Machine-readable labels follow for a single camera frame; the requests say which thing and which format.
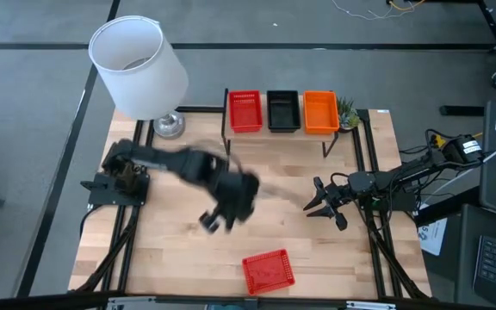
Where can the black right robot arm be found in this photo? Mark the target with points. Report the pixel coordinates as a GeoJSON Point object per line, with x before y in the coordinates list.
{"type": "Point", "coordinates": [403, 176]}

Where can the small green succulent plant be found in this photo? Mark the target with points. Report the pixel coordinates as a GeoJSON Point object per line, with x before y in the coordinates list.
{"type": "Point", "coordinates": [347, 114]}

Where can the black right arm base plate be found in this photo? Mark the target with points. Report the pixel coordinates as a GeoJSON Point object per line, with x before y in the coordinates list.
{"type": "Point", "coordinates": [403, 203]}

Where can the white paper sheet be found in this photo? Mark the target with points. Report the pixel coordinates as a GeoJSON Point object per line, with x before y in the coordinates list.
{"type": "Point", "coordinates": [432, 237]}

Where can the black aluminium table frame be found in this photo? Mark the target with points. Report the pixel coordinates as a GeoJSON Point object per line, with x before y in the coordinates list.
{"type": "Point", "coordinates": [200, 109]}

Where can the orange plastic slotted basket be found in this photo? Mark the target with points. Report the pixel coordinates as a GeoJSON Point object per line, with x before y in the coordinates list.
{"type": "Point", "coordinates": [321, 113]}

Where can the red plastic slotted basket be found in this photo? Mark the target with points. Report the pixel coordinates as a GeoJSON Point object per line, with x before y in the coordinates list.
{"type": "Point", "coordinates": [246, 112]}
{"type": "Point", "coordinates": [268, 272]}

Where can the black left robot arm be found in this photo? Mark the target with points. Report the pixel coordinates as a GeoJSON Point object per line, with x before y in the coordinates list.
{"type": "Point", "coordinates": [175, 161]}

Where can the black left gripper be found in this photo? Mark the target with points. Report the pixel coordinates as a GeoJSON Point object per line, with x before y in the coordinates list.
{"type": "Point", "coordinates": [237, 194]}

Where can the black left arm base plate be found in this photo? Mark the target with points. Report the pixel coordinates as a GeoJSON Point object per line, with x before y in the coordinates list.
{"type": "Point", "coordinates": [110, 197]}

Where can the black plastic slotted basket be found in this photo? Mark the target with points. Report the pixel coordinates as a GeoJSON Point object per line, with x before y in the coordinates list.
{"type": "Point", "coordinates": [283, 112]}

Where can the wooden shelf with black legs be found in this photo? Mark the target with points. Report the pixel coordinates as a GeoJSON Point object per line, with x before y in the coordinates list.
{"type": "Point", "coordinates": [274, 137]}

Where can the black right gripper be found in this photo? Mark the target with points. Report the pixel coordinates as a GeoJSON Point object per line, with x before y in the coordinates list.
{"type": "Point", "coordinates": [340, 194]}

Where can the black floor bar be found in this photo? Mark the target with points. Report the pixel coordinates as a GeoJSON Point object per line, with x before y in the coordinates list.
{"type": "Point", "coordinates": [461, 110]}

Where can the silver lamp base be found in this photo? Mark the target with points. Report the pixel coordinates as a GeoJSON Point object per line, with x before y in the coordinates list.
{"type": "Point", "coordinates": [169, 127]}

